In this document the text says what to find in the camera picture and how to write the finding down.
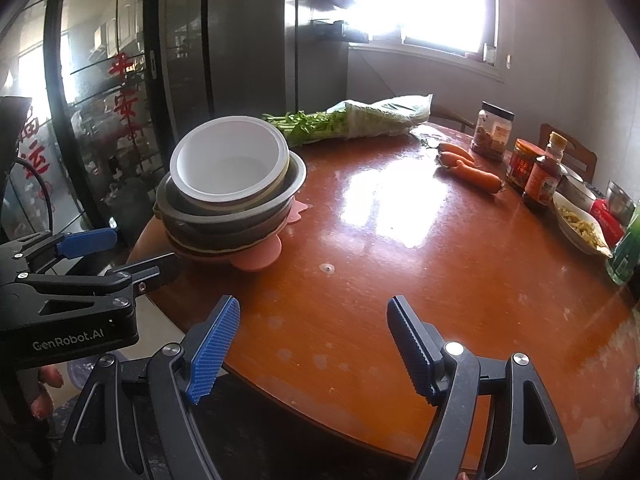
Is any red tissue pack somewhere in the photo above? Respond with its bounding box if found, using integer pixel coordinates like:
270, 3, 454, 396
589, 199, 626, 243

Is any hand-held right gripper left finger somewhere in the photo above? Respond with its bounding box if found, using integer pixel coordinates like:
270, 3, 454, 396
52, 295, 241, 480

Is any bagged celery bunch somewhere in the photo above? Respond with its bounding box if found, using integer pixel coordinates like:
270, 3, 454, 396
262, 94, 433, 148

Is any black-lidded clear jar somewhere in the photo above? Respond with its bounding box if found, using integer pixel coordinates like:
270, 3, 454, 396
470, 101, 515, 162

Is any wooden chair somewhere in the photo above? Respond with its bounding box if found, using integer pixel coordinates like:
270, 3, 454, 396
430, 107, 476, 133
539, 122, 598, 181

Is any white dish of pickles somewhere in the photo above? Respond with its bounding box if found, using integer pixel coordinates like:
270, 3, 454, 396
551, 191, 613, 258

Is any window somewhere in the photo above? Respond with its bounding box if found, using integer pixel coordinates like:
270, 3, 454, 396
350, 0, 511, 76

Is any green plastic bottle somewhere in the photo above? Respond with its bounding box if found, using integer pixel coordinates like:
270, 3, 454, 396
606, 200, 640, 286

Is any white bowl red outside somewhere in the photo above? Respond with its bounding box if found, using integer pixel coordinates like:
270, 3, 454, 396
170, 116, 290, 206

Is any person's left hand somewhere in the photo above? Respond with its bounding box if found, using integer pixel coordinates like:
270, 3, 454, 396
29, 364, 65, 421

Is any brown sauce bottle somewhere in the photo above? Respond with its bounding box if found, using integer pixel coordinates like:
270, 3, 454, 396
522, 131, 568, 215

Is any grey refrigerator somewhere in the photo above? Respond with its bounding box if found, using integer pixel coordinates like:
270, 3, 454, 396
145, 0, 351, 131

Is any white bowl with food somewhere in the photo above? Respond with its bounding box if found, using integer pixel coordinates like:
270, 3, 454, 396
565, 177, 598, 212

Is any long carrot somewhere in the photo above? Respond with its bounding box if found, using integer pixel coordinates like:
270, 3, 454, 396
450, 162, 502, 193

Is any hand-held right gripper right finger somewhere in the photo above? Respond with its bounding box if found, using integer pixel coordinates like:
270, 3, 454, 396
387, 296, 578, 480

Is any glass sliding door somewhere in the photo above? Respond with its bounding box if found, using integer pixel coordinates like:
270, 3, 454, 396
0, 0, 166, 251

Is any red-lidded sauce jar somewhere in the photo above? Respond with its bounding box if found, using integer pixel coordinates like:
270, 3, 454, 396
506, 138, 546, 192

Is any yellow handled bowl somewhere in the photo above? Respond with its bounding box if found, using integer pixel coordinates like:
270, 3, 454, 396
172, 150, 292, 213

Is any grey metal bowl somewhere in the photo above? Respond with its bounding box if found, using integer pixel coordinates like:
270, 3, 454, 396
155, 152, 307, 228

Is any black cable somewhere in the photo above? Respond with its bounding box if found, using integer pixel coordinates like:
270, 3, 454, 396
10, 155, 56, 233

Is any small steel bowl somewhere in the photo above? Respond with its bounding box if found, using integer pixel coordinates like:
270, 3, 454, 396
562, 167, 586, 193

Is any dark brown bowl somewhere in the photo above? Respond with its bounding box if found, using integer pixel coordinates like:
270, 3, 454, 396
152, 195, 296, 242

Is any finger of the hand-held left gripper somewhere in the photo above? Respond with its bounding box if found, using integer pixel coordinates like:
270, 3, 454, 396
0, 227, 118, 276
15, 252, 181, 311

